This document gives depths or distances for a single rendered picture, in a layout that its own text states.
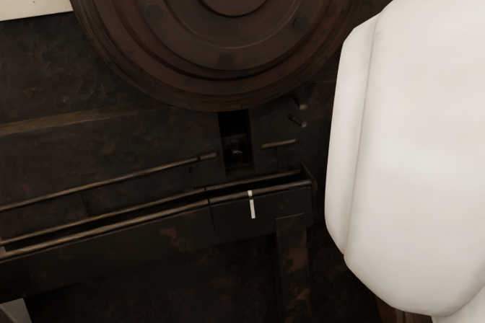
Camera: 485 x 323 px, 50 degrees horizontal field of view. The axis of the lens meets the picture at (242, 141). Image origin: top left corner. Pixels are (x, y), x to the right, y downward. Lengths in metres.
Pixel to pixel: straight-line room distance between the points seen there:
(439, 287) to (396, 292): 0.02
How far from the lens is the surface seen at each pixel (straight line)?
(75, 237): 0.99
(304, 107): 0.81
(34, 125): 1.02
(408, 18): 0.18
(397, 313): 1.04
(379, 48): 0.17
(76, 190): 1.03
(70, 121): 1.00
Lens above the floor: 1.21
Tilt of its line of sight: 25 degrees down
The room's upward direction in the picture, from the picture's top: 7 degrees counter-clockwise
